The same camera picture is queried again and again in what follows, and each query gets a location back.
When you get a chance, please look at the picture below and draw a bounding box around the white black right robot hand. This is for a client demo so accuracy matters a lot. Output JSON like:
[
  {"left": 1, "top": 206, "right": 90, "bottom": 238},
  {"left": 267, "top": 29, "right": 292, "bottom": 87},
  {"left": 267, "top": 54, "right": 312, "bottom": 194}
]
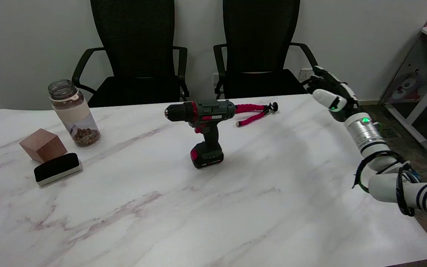
[{"left": 303, "top": 66, "right": 360, "bottom": 122}]

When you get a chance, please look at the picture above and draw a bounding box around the grey red power screwdriver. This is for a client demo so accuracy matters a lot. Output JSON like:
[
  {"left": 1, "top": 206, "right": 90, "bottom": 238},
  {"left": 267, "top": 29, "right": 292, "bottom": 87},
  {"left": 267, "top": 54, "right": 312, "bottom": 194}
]
[{"left": 164, "top": 99, "right": 236, "bottom": 169}]

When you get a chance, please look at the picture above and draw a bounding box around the floor vent grille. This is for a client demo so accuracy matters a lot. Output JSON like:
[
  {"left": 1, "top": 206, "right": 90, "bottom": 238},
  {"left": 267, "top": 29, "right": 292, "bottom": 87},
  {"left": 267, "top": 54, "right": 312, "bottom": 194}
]
[{"left": 378, "top": 127, "right": 401, "bottom": 139}]

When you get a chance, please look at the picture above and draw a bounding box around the pink flexible mini tripod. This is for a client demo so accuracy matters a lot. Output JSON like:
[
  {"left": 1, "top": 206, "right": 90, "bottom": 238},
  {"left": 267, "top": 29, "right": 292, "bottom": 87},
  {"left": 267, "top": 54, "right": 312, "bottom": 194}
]
[{"left": 235, "top": 102, "right": 278, "bottom": 128}]

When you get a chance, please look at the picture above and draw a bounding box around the black mesh office chair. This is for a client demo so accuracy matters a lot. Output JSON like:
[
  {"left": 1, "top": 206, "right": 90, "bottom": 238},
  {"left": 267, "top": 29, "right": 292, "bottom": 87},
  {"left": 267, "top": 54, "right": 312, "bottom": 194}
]
[
  {"left": 213, "top": 0, "right": 320, "bottom": 100},
  {"left": 72, "top": 0, "right": 190, "bottom": 108}
]

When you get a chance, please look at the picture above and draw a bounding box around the glass jar with beans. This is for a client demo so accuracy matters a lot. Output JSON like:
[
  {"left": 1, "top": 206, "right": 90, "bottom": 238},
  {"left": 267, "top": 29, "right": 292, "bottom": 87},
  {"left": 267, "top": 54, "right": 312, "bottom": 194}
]
[{"left": 48, "top": 79, "right": 102, "bottom": 148}]

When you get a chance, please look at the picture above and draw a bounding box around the black white board eraser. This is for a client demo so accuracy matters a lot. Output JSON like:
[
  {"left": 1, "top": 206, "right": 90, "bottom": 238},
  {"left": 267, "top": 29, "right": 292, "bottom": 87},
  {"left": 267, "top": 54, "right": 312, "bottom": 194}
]
[{"left": 34, "top": 152, "right": 83, "bottom": 187}]

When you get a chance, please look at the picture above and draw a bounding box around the brown wooden cube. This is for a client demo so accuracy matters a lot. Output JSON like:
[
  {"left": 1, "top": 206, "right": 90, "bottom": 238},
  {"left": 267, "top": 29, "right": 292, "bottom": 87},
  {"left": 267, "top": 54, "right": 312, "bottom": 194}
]
[{"left": 19, "top": 128, "right": 68, "bottom": 164}]

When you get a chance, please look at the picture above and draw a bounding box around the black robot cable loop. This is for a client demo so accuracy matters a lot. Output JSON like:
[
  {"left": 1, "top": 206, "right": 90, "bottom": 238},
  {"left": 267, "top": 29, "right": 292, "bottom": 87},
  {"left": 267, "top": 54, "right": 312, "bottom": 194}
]
[
  {"left": 352, "top": 150, "right": 407, "bottom": 193},
  {"left": 396, "top": 163, "right": 421, "bottom": 217}
]

